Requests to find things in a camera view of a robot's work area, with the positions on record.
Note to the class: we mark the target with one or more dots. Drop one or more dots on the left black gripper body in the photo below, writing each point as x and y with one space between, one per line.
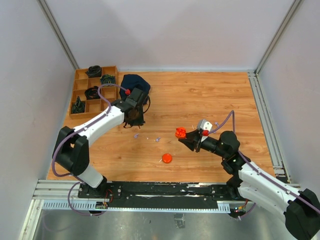
139 119

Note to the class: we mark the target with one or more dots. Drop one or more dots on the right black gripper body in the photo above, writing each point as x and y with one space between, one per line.
210 144

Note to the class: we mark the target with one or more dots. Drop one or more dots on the orange earbud charging case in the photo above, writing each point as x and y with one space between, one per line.
166 158

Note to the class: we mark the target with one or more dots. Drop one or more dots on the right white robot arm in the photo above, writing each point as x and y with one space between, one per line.
298 209

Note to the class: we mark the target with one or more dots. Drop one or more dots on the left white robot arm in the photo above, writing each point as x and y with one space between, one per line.
71 152

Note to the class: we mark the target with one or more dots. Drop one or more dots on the dark blue cloth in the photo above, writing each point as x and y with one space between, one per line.
131 81

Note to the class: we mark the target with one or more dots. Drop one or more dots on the green patterned rolled belt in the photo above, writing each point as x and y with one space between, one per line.
107 80

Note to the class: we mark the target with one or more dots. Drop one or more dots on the black rolled belt middle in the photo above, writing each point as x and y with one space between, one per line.
92 93

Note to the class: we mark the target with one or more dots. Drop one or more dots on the black rolled belt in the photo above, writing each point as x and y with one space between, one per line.
94 71
92 93

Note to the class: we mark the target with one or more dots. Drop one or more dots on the dark folded belt bottom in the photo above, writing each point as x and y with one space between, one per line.
78 106

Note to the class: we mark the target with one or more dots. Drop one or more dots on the black rolled belt top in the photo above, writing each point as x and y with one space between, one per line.
94 71

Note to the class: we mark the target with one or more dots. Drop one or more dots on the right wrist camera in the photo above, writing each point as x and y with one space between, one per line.
204 127

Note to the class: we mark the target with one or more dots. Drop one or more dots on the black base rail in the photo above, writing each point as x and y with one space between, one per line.
160 196

